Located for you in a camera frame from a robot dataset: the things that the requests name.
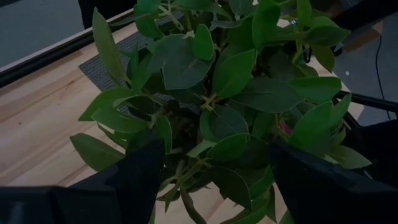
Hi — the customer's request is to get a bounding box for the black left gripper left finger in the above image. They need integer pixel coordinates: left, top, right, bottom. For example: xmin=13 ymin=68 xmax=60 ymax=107
xmin=0 ymin=139 xmax=166 ymax=224

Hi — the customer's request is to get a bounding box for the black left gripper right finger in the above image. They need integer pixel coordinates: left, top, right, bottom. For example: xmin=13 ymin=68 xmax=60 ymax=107
xmin=269 ymin=141 xmax=398 ymax=224

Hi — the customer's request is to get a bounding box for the potted green leafy plant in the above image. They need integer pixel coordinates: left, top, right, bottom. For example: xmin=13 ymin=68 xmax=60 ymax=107
xmin=70 ymin=0 xmax=373 ymax=224

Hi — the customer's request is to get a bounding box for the dark grey woven placemat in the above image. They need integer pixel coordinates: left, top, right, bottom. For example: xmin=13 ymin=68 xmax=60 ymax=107
xmin=78 ymin=11 xmax=201 ymax=116

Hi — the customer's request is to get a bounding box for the thin black floor cable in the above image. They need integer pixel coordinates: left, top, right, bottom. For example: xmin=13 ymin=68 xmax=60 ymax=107
xmin=374 ymin=34 xmax=392 ymax=121

